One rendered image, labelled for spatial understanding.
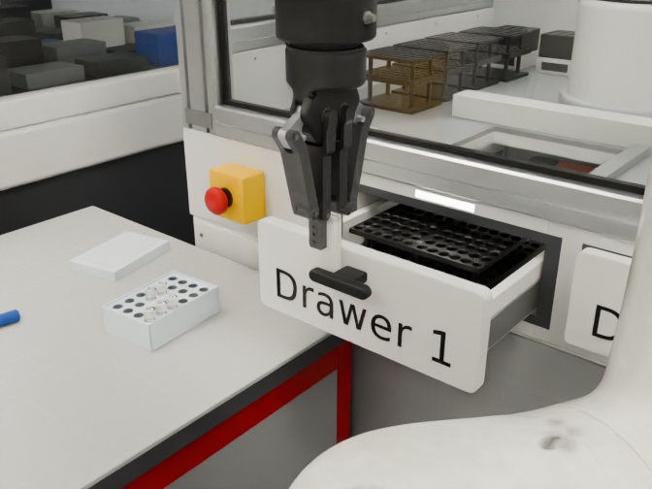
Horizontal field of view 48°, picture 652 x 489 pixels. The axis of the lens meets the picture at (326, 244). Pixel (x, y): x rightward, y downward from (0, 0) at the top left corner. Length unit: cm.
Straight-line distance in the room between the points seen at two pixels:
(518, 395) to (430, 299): 25
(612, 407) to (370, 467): 12
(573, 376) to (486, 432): 54
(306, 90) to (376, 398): 53
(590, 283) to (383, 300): 21
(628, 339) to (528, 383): 55
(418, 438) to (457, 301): 37
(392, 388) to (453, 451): 71
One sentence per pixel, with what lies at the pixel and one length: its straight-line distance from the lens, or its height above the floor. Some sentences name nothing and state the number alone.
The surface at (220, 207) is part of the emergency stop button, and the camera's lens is 103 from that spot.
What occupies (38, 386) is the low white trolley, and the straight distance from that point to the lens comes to 90.
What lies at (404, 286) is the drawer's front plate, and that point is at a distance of 73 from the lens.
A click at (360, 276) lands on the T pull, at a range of 74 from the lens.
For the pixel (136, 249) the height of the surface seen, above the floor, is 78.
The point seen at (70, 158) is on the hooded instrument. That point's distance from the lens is 146.
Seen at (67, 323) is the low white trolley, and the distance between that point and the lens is 101.
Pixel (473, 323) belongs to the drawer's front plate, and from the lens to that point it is 70.
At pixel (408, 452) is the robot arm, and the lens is 33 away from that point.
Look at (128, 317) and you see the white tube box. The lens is 92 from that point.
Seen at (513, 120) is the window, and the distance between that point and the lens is 83.
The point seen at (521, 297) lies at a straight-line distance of 81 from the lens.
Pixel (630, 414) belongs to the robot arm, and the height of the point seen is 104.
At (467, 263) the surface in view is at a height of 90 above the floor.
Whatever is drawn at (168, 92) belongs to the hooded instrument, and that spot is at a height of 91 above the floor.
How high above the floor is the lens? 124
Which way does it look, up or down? 24 degrees down
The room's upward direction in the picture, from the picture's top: straight up
